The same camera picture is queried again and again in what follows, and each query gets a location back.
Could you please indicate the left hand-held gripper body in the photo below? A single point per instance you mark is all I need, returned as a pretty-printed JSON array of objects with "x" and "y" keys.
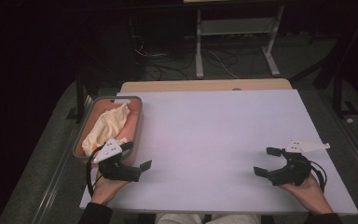
[{"x": 118, "y": 171}]

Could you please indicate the white metal stand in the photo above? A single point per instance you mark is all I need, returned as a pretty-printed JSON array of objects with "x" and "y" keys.
[{"x": 199, "y": 46}]

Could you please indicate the person's legs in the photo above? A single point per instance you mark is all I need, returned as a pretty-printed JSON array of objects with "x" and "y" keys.
[{"x": 180, "y": 219}]

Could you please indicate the cream yellow pants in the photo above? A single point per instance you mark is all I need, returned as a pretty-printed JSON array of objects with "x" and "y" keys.
[{"x": 108, "y": 124}]

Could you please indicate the black metal stand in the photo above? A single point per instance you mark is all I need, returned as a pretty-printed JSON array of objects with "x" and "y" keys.
[
  {"x": 80, "y": 93},
  {"x": 338, "y": 93}
]

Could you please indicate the person's right hand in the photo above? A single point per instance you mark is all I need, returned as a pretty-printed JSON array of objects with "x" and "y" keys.
[{"x": 310, "y": 194}]

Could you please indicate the wooden table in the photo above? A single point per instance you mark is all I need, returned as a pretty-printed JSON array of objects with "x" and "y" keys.
[{"x": 199, "y": 85}]

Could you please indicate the pink plastic basket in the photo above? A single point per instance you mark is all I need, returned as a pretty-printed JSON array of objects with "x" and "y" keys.
[{"x": 133, "y": 115}]

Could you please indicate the person's left hand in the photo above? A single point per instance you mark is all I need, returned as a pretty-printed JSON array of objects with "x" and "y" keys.
[{"x": 104, "y": 189}]

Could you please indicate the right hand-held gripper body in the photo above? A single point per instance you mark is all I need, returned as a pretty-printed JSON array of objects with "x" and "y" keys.
[{"x": 295, "y": 174}]

